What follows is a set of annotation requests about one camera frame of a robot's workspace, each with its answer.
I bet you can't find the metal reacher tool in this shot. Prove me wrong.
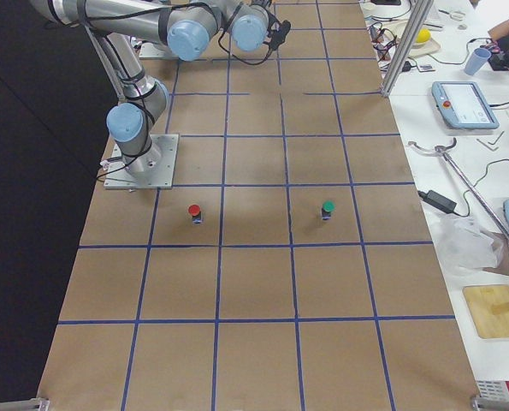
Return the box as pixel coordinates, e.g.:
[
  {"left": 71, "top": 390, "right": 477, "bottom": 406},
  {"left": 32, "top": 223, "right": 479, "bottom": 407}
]
[{"left": 407, "top": 137, "right": 509, "bottom": 243}]

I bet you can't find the red push button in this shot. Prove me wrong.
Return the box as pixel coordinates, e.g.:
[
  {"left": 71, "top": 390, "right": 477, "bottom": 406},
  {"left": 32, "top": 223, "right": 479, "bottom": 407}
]
[{"left": 187, "top": 204, "right": 203, "bottom": 224}]

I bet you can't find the teach pendant near post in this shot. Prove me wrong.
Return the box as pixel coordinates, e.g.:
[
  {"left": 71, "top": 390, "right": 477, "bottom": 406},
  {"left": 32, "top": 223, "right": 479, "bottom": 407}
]
[{"left": 430, "top": 81, "right": 500, "bottom": 130}]

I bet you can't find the clear plastic bag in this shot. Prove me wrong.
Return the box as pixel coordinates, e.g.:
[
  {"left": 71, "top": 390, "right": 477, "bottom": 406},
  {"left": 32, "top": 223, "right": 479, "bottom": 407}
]
[{"left": 431, "top": 214, "right": 509, "bottom": 277}]

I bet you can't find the black power adapter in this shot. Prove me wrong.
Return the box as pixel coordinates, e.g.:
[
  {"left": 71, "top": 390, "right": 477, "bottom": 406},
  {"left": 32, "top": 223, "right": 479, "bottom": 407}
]
[{"left": 423, "top": 190, "right": 457, "bottom": 214}]

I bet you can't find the green push button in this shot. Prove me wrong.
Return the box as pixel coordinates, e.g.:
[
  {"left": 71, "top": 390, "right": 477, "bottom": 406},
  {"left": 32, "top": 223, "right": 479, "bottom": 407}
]
[{"left": 321, "top": 200, "right": 335, "bottom": 221}]

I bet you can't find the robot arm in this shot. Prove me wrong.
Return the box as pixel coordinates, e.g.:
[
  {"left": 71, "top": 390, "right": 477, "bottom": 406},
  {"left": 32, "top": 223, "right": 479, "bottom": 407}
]
[
  {"left": 31, "top": 1, "right": 242, "bottom": 181},
  {"left": 141, "top": 1, "right": 291, "bottom": 62}
]

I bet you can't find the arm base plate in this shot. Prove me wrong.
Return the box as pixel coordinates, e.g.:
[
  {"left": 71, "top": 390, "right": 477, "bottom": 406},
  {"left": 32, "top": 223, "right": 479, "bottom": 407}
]
[
  {"left": 104, "top": 134, "right": 180, "bottom": 189},
  {"left": 139, "top": 42, "right": 179, "bottom": 60}
]

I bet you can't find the blue plastic cup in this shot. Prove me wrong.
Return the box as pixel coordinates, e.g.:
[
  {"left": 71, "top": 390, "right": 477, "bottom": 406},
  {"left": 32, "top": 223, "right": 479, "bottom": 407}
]
[{"left": 464, "top": 47, "right": 492, "bottom": 76}]

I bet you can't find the yellow lemon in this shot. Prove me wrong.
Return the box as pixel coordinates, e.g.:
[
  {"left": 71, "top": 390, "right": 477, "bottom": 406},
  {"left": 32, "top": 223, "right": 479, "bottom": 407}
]
[{"left": 414, "top": 28, "right": 431, "bottom": 47}]

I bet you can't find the beige tray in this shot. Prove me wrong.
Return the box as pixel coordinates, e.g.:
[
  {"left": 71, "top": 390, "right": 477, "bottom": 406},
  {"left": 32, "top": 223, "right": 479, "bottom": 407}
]
[{"left": 382, "top": 20, "right": 441, "bottom": 57}]

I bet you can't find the aluminium frame post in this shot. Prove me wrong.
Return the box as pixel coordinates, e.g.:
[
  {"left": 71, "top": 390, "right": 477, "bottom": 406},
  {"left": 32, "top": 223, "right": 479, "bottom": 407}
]
[{"left": 381, "top": 0, "right": 433, "bottom": 98}]

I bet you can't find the wooden cutting board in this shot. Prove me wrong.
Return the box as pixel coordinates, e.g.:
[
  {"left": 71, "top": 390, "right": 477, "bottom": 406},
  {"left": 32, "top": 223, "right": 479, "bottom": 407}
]
[{"left": 463, "top": 284, "right": 509, "bottom": 339}]

